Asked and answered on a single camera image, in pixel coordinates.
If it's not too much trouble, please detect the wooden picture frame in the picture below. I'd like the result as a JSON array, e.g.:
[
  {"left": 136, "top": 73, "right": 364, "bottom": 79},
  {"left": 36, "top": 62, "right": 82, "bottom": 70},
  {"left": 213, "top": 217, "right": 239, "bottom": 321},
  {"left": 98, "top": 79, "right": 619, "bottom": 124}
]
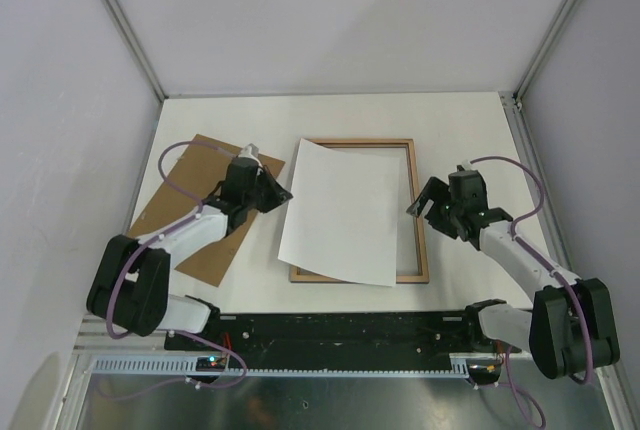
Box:
[{"left": 288, "top": 137, "right": 431, "bottom": 285}]

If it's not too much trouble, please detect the printed photo paper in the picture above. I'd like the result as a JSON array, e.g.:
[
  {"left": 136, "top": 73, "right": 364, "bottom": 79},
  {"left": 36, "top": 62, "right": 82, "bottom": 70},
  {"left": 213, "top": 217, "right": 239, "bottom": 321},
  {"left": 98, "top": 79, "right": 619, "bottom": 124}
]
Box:
[{"left": 278, "top": 139, "right": 401, "bottom": 287}]

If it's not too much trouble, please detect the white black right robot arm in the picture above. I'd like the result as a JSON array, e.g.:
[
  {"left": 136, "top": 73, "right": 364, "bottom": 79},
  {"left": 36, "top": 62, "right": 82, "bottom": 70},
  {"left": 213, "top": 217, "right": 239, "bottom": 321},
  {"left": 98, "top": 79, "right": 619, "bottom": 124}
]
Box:
[{"left": 406, "top": 165, "right": 620, "bottom": 381}]

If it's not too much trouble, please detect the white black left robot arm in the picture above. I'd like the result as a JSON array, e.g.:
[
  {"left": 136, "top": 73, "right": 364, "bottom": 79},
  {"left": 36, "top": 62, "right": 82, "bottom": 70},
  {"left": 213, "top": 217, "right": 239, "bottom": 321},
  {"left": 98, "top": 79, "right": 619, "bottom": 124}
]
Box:
[{"left": 87, "top": 156, "right": 293, "bottom": 350}]

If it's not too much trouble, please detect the brown cardboard backing board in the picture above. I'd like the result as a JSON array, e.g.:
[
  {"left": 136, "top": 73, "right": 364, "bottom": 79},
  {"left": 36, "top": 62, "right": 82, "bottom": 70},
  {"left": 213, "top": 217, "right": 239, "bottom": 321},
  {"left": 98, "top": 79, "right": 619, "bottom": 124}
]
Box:
[{"left": 128, "top": 133, "right": 286, "bottom": 290}]

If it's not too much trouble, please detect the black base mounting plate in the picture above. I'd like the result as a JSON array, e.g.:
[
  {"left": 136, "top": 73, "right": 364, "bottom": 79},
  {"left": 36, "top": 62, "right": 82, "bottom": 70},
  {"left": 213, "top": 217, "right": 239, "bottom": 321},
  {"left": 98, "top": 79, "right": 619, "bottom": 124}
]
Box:
[{"left": 164, "top": 308, "right": 524, "bottom": 371}]

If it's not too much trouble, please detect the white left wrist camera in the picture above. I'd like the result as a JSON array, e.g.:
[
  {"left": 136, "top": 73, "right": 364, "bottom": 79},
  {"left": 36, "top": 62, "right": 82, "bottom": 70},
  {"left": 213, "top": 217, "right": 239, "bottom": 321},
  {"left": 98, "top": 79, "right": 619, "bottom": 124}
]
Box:
[{"left": 237, "top": 144, "right": 261, "bottom": 164}]

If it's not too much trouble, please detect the right side aluminium rail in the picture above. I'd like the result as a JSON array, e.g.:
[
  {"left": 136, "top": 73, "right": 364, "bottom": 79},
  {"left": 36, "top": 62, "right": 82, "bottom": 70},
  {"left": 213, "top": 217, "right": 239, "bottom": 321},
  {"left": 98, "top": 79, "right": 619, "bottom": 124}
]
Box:
[{"left": 498, "top": 92, "right": 580, "bottom": 282}]

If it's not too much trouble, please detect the aluminium rail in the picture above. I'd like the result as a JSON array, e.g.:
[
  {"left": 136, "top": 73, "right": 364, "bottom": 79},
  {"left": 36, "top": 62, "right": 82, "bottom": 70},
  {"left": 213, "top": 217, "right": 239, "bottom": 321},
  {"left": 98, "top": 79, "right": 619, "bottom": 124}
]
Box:
[
  {"left": 73, "top": 314, "right": 617, "bottom": 357},
  {"left": 498, "top": 92, "right": 580, "bottom": 282}
]

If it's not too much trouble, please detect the grey slotted cable duct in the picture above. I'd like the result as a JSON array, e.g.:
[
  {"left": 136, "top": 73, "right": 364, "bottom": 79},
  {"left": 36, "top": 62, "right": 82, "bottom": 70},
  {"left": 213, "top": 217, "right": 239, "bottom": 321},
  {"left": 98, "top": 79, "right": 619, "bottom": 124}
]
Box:
[{"left": 91, "top": 355, "right": 469, "bottom": 379}]

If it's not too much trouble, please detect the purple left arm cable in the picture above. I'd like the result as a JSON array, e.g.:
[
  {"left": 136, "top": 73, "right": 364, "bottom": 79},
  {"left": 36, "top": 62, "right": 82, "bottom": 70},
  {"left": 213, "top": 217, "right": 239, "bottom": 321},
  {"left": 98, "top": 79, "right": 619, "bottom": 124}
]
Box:
[{"left": 94, "top": 142, "right": 250, "bottom": 401}]

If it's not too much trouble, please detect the aluminium front rail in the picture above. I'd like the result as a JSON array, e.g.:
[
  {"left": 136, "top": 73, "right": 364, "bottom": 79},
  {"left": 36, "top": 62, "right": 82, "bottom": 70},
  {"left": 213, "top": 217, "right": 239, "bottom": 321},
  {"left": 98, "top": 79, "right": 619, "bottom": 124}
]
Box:
[{"left": 73, "top": 314, "right": 617, "bottom": 357}]

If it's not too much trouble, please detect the right aluminium corner post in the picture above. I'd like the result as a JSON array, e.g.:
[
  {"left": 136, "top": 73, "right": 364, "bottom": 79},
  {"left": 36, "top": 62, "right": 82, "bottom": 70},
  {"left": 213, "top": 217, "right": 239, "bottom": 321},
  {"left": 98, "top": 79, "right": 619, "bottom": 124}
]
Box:
[{"left": 512, "top": 0, "right": 583, "bottom": 102}]

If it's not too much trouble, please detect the aluminium corner post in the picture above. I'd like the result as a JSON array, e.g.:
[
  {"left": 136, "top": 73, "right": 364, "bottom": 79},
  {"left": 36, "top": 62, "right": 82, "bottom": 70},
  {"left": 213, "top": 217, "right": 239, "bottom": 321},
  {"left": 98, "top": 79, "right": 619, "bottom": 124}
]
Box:
[
  {"left": 101, "top": 0, "right": 167, "bottom": 103},
  {"left": 512, "top": 0, "right": 583, "bottom": 102}
]

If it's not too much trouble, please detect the left aluminium corner post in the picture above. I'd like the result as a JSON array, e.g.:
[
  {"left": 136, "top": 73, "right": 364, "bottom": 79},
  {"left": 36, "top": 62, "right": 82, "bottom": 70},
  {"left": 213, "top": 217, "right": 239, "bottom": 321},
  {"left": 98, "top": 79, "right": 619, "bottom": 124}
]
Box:
[{"left": 101, "top": 0, "right": 167, "bottom": 103}]

